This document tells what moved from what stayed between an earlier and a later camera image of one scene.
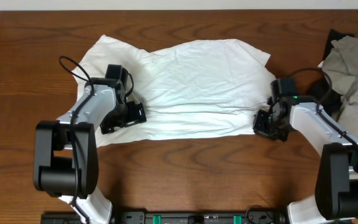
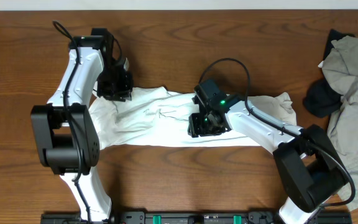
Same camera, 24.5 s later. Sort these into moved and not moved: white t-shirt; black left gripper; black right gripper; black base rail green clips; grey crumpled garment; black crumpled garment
Moved: black left gripper; black right gripper; white t-shirt
Not moved: black base rail green clips; grey crumpled garment; black crumpled garment
